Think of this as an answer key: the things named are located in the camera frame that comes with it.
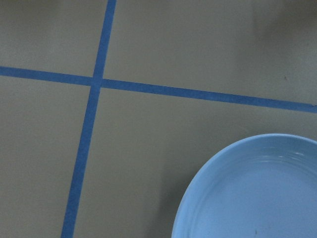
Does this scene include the blue plastic plate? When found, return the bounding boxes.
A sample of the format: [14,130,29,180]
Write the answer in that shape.
[172,134,317,238]

